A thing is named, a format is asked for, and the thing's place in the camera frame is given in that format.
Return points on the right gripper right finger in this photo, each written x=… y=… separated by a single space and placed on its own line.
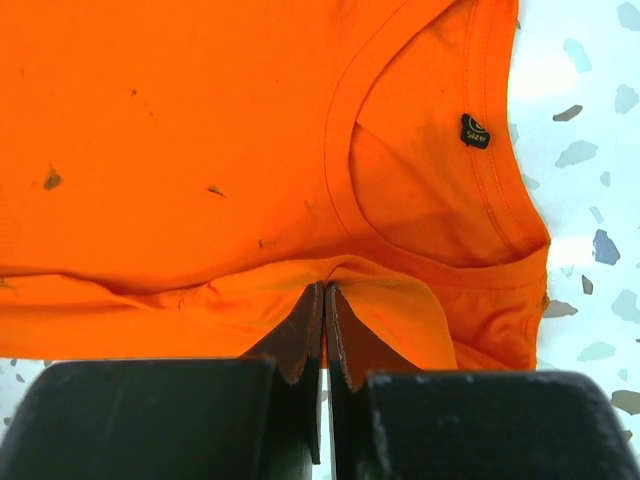
x=393 y=420

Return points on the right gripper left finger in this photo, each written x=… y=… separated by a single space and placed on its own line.
x=253 y=417

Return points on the orange t-shirt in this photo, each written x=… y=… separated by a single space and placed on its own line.
x=175 y=173

